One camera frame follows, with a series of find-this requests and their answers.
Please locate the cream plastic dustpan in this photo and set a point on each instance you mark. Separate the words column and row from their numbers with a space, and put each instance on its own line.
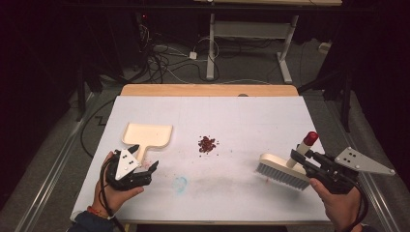
column 148, row 135

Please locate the person's right hand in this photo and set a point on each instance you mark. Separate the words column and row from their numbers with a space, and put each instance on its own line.
column 341, row 208

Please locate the pile of dark red bits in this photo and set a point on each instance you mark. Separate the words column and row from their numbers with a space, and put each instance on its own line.
column 207, row 144

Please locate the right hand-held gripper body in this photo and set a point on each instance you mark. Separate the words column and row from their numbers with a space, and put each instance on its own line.
column 354, row 162

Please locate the person's left hand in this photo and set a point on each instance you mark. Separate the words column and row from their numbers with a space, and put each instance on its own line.
column 111, row 196

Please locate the black metal stand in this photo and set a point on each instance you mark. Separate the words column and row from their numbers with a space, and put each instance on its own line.
column 346, row 103

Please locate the white power adapter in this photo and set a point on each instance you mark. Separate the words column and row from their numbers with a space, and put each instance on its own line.
column 193, row 55

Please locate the metal floor rail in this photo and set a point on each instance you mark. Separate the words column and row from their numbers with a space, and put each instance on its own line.
column 374, row 193
column 54, row 161

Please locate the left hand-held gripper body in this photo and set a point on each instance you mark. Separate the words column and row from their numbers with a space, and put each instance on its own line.
column 125, row 164

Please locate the white metal desk frame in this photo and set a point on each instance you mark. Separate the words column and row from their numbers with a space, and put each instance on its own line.
column 251, row 30

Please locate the white table cover sheet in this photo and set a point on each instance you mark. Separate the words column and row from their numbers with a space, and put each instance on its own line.
column 225, row 119

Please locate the wooden table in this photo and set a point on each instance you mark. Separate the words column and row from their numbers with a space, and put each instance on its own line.
column 209, row 90

